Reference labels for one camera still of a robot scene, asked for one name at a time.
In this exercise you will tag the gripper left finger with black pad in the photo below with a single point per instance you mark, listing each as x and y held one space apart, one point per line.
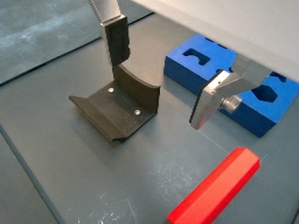
114 28

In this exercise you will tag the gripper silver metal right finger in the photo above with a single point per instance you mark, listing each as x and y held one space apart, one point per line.
219 93

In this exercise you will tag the red hexagon bar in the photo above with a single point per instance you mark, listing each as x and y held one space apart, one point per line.
218 189

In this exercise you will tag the blue foam shape board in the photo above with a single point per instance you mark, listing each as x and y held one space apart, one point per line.
199 65

